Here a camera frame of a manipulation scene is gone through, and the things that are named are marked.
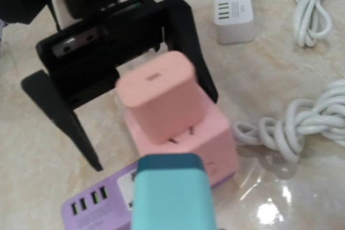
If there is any purple power strip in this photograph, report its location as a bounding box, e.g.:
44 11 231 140
61 159 238 230

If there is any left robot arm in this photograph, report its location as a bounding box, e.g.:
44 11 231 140
1 0 218 171

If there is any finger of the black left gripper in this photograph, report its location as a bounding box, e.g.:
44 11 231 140
158 0 218 102
21 70 103 171

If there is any pink cube socket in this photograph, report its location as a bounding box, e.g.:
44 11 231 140
125 90 239 188

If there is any teal adapter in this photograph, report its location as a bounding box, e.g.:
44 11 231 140
131 153 217 230

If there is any white power strip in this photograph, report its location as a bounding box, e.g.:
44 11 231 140
213 0 256 45

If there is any white thick cable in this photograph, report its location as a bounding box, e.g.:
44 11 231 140
282 0 345 48

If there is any small pink white charger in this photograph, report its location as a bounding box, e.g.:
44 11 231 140
116 51 205 144

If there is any white coiled cable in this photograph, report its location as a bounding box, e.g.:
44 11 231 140
232 79 345 163

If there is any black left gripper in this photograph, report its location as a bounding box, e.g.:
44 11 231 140
36 0 166 106

